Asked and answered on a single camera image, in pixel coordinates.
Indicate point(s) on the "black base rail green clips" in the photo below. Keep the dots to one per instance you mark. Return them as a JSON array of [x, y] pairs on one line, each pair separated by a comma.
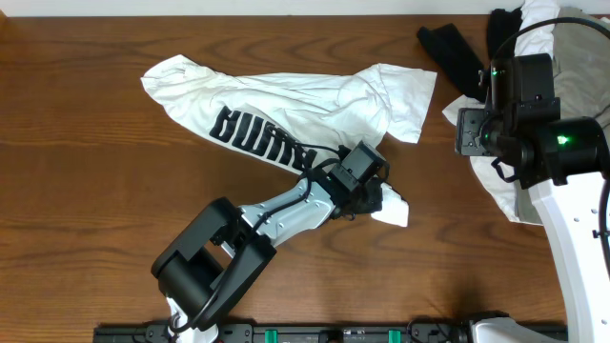
[[419, 330]]

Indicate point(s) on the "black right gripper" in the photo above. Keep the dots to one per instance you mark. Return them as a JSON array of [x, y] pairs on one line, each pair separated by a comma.
[[467, 124]]

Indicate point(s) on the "black garment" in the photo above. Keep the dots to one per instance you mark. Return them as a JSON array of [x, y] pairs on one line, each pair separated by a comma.
[[449, 49]]

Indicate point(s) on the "khaki grey garment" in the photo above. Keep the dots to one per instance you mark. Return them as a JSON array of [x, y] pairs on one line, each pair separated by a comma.
[[580, 57]]

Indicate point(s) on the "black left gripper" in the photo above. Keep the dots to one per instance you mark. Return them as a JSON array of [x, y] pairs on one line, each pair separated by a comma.
[[375, 185]]

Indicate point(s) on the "white t-shirt with black logo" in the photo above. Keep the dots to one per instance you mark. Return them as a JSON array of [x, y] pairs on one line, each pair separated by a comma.
[[321, 110]]

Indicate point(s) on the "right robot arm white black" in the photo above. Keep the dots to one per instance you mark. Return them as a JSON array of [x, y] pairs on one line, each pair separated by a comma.
[[564, 166]]

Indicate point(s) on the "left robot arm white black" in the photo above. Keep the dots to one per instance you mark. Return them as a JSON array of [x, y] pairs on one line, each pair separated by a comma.
[[209, 267]]

